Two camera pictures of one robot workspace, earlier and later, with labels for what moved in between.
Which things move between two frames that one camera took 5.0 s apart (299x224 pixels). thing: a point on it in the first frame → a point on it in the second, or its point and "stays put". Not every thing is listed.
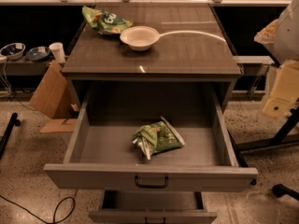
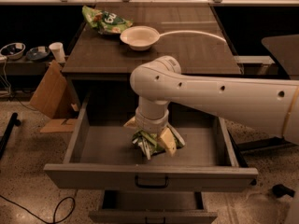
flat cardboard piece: (60, 126) stays put
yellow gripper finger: (285, 91) → (151, 121)
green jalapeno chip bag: (156, 138) stays put
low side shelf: (23, 67) stays put
